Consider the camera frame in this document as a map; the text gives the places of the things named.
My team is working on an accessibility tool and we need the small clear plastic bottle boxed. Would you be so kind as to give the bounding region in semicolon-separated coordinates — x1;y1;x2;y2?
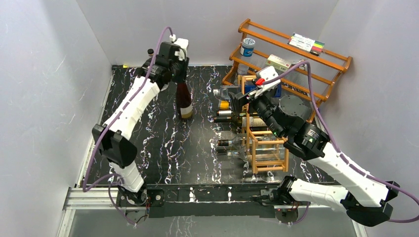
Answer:
237;63;249;76

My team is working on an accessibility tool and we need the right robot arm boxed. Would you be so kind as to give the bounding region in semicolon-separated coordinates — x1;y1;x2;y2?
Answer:
229;91;398;227

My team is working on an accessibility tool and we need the orange wooden shelf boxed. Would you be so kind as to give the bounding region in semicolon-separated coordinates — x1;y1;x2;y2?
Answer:
222;19;353;106

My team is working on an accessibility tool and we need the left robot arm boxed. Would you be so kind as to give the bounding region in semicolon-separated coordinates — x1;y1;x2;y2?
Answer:
92;38;189;205

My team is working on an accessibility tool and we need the clear glass bottle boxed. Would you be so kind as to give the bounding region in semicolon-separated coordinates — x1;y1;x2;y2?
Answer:
146;48;155;63

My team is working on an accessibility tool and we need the green white box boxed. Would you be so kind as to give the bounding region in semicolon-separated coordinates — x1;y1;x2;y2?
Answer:
266;54;292;73

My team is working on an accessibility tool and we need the purple cable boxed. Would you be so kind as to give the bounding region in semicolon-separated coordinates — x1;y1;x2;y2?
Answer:
82;26;174;226
265;60;419;224

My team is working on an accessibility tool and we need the clear bottle bottom rack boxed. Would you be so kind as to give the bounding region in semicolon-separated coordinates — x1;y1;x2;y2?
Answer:
216;148;285;162

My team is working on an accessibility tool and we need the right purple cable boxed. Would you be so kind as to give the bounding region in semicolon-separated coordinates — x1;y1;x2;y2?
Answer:
265;60;419;224

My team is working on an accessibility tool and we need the dark red wine bottle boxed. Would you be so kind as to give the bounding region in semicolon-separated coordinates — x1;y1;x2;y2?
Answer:
175;82;193;119

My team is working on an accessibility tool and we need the clear bottle rack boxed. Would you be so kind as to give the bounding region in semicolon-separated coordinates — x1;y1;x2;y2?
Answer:
217;135;283;151
216;148;285;162

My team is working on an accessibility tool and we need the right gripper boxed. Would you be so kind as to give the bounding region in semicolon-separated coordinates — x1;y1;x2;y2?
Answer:
228;87;285;139

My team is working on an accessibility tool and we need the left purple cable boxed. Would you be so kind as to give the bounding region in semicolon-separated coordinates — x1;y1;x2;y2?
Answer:
82;26;174;226

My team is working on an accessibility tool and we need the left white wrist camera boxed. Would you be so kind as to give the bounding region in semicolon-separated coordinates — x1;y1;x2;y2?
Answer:
169;34;189;61

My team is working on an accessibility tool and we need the green wine bottle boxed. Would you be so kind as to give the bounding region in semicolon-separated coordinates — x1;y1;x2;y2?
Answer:
213;116;267;127

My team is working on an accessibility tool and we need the blue white jar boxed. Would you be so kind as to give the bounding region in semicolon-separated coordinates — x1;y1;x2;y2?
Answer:
240;38;255;57

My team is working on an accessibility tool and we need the light wooden wine rack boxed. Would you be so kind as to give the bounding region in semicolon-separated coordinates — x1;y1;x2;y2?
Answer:
237;74;291;175

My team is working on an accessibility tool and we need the clear bottle lower rack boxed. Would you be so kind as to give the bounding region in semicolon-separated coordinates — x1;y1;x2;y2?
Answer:
217;135;283;151

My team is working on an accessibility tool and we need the marker pen pack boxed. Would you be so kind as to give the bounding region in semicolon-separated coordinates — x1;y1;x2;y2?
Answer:
288;33;325;56

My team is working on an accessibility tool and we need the yellow capped bottle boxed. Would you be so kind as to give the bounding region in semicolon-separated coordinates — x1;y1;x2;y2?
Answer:
218;100;230;110

